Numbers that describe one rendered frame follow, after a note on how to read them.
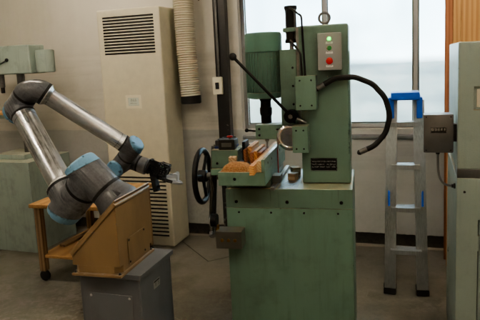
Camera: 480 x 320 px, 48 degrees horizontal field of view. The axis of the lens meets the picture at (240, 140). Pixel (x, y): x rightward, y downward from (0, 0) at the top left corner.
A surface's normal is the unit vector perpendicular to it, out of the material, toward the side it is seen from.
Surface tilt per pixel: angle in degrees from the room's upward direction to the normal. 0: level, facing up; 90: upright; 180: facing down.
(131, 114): 90
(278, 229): 90
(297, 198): 90
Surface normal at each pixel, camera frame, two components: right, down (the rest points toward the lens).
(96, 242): -0.26, 0.15
